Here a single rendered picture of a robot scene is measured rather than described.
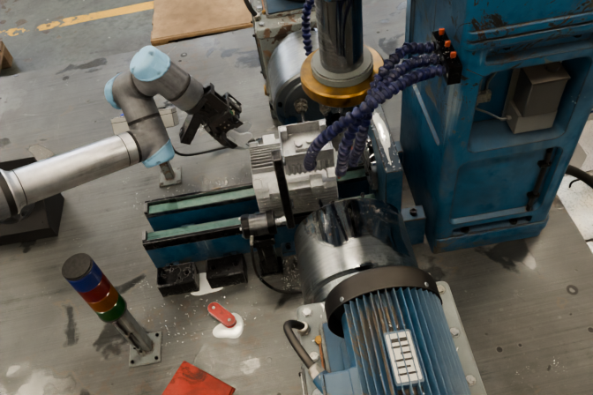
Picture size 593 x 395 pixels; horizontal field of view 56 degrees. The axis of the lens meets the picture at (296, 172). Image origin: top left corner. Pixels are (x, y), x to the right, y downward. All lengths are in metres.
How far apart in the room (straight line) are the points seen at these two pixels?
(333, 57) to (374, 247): 0.38
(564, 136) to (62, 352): 1.29
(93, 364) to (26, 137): 0.93
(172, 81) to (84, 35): 2.87
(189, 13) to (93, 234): 2.18
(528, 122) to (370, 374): 0.65
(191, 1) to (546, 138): 2.86
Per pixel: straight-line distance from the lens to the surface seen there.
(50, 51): 4.04
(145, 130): 1.27
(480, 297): 1.48
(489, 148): 1.22
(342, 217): 1.14
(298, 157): 1.28
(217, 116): 1.29
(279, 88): 1.49
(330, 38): 1.09
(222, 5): 3.65
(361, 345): 0.81
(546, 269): 1.55
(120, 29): 3.99
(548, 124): 1.26
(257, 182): 1.31
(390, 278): 0.83
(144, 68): 1.19
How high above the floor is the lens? 2.10
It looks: 50 degrees down
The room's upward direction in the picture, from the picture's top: 10 degrees counter-clockwise
